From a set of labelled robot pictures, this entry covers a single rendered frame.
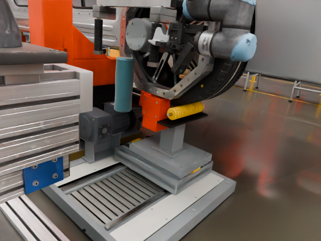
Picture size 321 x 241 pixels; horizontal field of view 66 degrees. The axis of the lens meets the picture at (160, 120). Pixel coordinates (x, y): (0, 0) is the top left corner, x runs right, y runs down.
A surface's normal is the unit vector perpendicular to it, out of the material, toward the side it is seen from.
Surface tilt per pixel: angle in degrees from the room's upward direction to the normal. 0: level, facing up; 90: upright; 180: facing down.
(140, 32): 90
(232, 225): 0
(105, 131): 90
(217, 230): 0
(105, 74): 90
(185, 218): 0
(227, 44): 90
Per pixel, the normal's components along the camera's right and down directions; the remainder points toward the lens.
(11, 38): 0.99, 0.14
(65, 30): 0.75, 0.29
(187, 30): -0.65, 0.18
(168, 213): 0.10, -0.94
